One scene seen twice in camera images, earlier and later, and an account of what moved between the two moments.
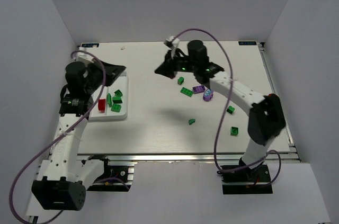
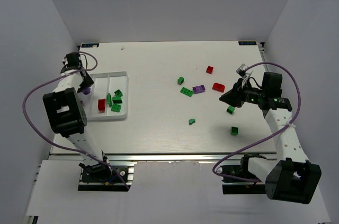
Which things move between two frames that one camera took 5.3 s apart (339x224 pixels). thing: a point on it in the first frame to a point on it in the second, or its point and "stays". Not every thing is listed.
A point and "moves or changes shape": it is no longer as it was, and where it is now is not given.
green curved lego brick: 118,93 stays
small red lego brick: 101,105 moves or changes shape
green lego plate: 109,99 stays
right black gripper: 172,62 to 237,95
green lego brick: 231,109 stays
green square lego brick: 116,108 stays
